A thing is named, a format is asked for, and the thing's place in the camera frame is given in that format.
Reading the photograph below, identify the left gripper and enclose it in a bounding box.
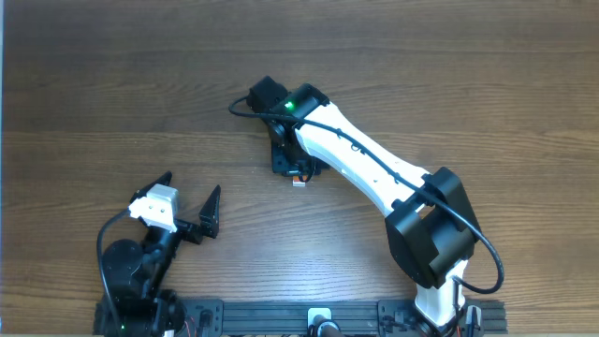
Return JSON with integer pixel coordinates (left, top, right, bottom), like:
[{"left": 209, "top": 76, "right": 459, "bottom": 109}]
[{"left": 129, "top": 170, "right": 222, "bottom": 245}]

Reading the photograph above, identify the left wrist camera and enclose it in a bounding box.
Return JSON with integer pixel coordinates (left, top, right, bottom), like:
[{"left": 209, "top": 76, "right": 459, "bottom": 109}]
[{"left": 127, "top": 183, "right": 181, "bottom": 234}]

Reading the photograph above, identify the mounting rail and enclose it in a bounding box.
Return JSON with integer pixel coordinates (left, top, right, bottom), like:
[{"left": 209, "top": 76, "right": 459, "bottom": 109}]
[{"left": 93, "top": 298, "right": 509, "bottom": 337}]

